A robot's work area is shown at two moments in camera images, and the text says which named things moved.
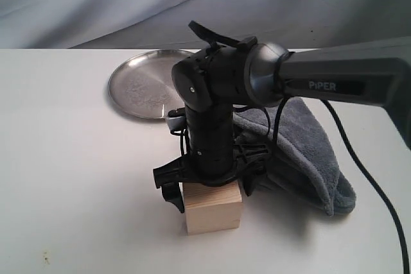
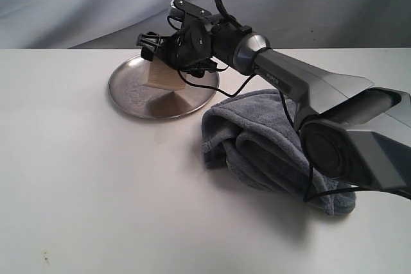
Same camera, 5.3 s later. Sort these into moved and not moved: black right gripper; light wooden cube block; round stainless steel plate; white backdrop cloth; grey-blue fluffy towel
Moved: light wooden cube block; black right gripper
Not moved: white backdrop cloth; grey-blue fluffy towel; round stainless steel plate
